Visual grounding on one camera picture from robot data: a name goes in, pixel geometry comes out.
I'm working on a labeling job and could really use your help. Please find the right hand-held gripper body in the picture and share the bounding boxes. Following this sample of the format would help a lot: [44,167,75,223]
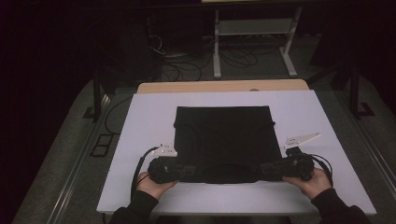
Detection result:
[279,133,321,182]

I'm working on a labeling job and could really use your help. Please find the black floor hatch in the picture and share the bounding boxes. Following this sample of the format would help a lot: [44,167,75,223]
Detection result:
[90,133,114,158]

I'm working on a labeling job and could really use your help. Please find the thin white cable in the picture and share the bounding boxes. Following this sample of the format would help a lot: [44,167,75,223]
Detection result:
[148,34,166,56]

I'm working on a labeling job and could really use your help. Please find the tangled black floor cables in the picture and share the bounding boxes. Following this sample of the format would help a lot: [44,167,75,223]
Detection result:
[218,46,260,68]

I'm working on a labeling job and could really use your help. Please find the person's left hand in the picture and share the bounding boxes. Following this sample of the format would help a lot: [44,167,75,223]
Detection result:
[135,171,179,201]

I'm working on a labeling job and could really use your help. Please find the person's right hand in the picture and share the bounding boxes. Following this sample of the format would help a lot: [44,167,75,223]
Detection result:
[282,167,332,201]

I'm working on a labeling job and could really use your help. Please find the white board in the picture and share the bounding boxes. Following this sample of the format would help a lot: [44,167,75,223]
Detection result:
[96,90,377,216]

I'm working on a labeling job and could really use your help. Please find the black tank top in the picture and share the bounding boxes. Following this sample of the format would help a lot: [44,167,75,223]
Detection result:
[173,105,283,185]

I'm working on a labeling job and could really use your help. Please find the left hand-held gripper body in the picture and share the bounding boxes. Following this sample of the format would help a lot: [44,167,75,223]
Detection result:
[147,143,185,185]

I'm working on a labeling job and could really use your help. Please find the grey metal stand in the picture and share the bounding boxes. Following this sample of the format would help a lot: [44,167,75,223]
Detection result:
[201,0,303,79]

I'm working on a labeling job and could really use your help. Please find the metal floor rail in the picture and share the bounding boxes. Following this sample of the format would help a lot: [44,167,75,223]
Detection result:
[46,92,111,224]
[335,92,396,200]

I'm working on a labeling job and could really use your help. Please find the hand-held gripper cable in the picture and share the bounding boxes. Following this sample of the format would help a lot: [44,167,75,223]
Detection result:
[309,153,334,188]
[130,146,162,200]

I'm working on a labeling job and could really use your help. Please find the right hand-held gripper cable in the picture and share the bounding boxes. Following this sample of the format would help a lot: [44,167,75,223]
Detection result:
[309,153,334,188]

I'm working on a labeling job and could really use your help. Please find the left hand-held gripper cable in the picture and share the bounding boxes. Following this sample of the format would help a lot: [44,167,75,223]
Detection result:
[130,146,162,200]

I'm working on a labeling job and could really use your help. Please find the coiled black floor cables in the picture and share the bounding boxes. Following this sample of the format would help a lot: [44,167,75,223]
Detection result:
[162,59,204,82]

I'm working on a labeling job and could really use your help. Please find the black metal stand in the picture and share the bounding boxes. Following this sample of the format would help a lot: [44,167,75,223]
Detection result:
[348,62,376,119]
[83,68,118,122]

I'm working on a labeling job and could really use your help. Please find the black floor cable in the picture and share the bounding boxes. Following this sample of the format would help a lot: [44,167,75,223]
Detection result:
[104,96,134,135]

